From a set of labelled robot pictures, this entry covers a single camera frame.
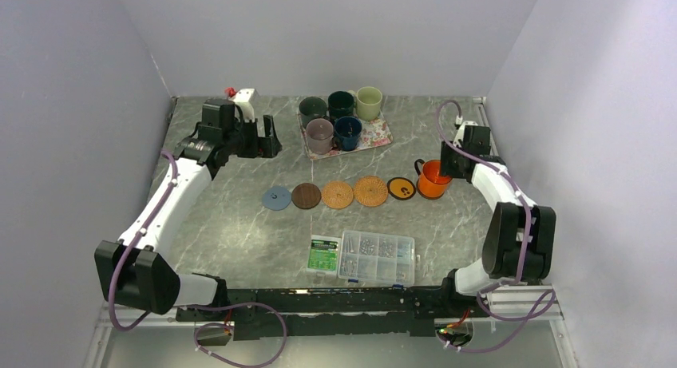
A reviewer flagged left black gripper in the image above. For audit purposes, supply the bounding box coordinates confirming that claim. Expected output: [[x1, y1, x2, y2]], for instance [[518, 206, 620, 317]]
[[224, 115, 282, 159]]

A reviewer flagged orange mug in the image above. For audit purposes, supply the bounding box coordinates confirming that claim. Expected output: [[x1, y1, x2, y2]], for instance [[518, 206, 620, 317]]
[[414, 159, 453, 200]]

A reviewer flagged blue smiley coaster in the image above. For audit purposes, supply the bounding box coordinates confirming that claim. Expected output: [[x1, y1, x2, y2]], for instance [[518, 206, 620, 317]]
[[261, 185, 291, 211]]

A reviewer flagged black orange round coaster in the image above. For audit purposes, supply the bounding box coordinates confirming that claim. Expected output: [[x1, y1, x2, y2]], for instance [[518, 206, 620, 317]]
[[386, 177, 418, 200]]

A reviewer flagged lilac mug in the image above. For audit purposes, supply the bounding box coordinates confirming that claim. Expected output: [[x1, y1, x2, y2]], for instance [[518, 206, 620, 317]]
[[306, 118, 334, 155]]

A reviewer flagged grey mug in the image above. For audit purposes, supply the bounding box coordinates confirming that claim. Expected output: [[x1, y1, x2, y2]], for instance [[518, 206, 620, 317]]
[[299, 97, 327, 129]]

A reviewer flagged dark wood coaster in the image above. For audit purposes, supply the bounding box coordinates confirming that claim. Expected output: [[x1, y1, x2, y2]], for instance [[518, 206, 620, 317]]
[[291, 183, 322, 210]]

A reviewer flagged navy blue mug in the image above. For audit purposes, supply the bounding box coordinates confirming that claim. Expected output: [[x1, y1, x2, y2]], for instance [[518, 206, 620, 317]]
[[334, 117, 362, 151]]

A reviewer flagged dark green mug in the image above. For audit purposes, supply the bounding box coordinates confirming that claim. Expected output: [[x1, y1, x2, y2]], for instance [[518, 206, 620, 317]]
[[327, 91, 355, 120]]

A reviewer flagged cream mug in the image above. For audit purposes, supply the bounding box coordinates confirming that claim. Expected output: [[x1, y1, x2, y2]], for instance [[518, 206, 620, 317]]
[[349, 86, 383, 121]]

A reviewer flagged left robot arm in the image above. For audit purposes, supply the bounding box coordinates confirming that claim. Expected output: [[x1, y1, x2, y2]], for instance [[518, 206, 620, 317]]
[[94, 98, 283, 320]]

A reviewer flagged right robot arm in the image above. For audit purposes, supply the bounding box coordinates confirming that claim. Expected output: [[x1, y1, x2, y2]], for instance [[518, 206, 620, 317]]
[[439, 121, 556, 316]]

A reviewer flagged floral tray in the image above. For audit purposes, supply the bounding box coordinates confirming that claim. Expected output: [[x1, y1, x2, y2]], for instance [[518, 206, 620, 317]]
[[296, 113, 394, 160]]

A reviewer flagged green label small box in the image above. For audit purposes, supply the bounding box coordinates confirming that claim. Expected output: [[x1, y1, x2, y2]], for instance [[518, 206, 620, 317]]
[[305, 235, 342, 277]]

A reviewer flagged clear plastic screw organizer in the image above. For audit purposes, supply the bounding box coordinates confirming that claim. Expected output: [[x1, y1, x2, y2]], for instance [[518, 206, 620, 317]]
[[337, 230, 416, 287]]

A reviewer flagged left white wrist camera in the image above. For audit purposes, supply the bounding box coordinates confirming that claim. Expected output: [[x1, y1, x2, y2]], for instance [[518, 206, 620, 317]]
[[224, 87, 258, 123]]

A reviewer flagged right side aluminium rail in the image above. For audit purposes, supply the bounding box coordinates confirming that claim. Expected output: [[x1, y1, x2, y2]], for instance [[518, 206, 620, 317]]
[[472, 96, 541, 287]]

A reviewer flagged aluminium frame rail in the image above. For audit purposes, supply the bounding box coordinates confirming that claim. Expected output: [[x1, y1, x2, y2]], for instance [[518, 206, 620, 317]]
[[85, 286, 576, 367]]

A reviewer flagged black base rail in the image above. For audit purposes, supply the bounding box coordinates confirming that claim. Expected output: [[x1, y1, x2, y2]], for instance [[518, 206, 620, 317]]
[[176, 279, 484, 341]]

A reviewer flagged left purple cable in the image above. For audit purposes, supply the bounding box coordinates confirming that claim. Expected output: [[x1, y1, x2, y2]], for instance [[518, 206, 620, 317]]
[[107, 149, 288, 368]]

